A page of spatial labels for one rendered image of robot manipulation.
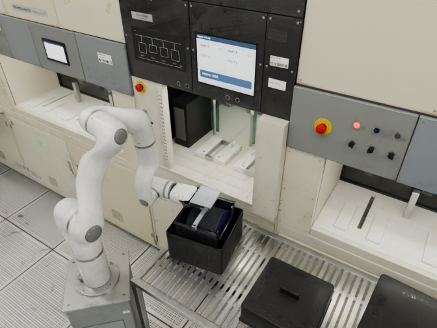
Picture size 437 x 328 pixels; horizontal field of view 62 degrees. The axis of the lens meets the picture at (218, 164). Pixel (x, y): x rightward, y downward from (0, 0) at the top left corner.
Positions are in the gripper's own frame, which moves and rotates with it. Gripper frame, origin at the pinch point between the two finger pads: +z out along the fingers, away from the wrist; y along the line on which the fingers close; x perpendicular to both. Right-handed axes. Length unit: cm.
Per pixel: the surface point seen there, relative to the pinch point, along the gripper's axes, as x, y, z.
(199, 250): -17.5, 13.7, 3.5
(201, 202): 2.7, 4.3, 1.0
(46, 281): -106, 13, -117
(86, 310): -33, 50, -33
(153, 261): -29.8, 18.8, -18.2
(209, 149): -16, -58, -24
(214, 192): 2.6, -3.7, 3.6
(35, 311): -106, 33, -107
